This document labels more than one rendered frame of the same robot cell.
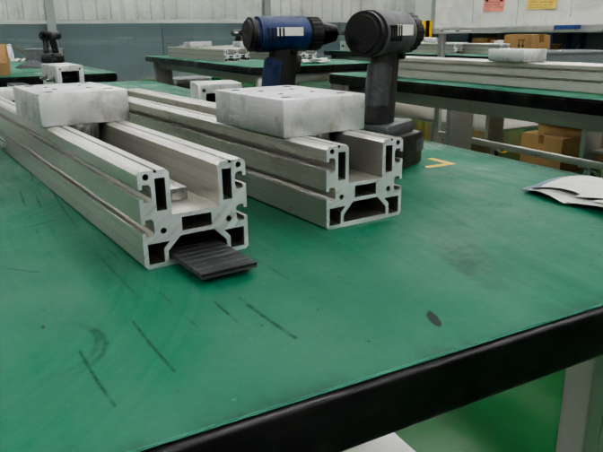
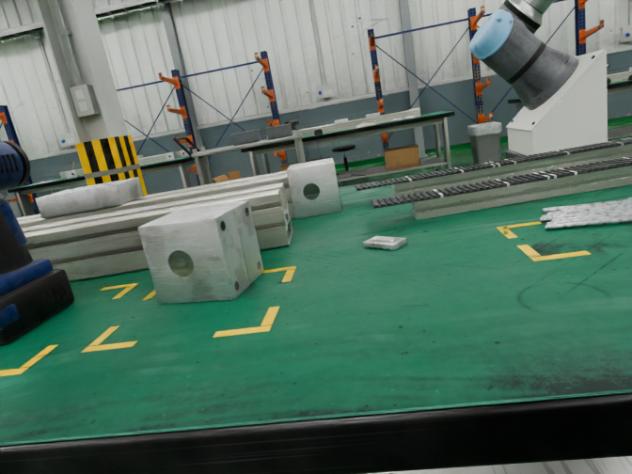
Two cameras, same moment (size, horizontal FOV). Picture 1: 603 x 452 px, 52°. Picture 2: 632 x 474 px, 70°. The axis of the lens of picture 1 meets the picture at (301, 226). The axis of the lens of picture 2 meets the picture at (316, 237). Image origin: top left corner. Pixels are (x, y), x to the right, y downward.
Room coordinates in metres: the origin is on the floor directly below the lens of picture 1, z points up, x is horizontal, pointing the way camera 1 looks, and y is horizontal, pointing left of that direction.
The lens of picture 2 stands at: (1.75, -0.17, 0.96)
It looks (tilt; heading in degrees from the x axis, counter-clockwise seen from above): 14 degrees down; 127
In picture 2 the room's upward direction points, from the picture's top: 10 degrees counter-clockwise
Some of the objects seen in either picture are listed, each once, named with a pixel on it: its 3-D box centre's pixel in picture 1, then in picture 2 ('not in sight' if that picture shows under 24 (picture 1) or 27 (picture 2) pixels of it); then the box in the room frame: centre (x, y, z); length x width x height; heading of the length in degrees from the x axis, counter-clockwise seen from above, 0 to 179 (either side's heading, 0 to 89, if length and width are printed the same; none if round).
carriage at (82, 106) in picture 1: (70, 112); (94, 203); (0.86, 0.31, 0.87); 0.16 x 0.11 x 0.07; 33
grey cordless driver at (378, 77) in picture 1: (393, 90); not in sight; (0.93, -0.14, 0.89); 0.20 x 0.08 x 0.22; 145
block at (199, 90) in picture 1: (210, 105); (210, 247); (1.32, 0.19, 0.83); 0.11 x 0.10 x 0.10; 108
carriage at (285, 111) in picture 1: (286, 119); not in sight; (0.75, 0.02, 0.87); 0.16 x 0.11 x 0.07; 33
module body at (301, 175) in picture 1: (200, 134); (46, 253); (0.96, 0.15, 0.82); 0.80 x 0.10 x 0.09; 33
